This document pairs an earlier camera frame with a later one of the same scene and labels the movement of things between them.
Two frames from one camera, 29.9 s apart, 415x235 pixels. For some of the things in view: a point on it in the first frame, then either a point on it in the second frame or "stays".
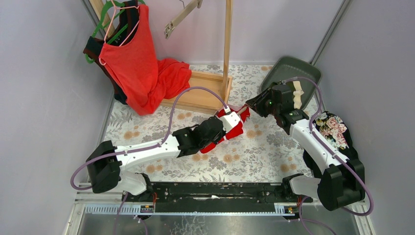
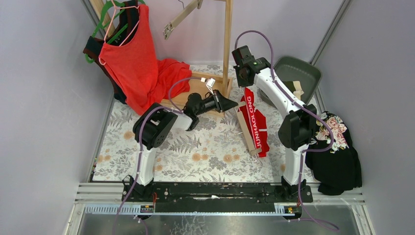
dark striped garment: (127, 28) stays
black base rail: (215, 197) stays
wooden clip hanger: (243, 109) → (245, 132)
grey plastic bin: (286, 68) stays
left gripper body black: (219, 127) → (217, 102)
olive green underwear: (297, 94) stays
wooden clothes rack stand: (208, 92) stays
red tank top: (145, 81) stays
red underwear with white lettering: (237, 130) → (257, 122)
